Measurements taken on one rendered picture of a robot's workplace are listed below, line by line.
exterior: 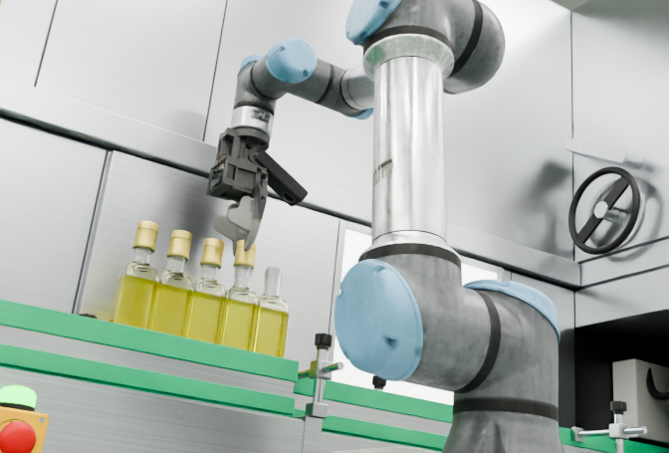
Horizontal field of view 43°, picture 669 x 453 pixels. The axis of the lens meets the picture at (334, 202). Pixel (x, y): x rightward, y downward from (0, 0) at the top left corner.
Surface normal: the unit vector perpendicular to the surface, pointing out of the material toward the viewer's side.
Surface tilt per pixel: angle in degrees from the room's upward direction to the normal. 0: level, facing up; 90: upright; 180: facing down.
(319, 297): 90
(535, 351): 91
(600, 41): 90
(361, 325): 97
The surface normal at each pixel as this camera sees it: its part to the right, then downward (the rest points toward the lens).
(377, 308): -0.84, -0.15
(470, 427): -0.62, -0.60
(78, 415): 0.51, -0.28
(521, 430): 0.10, -0.63
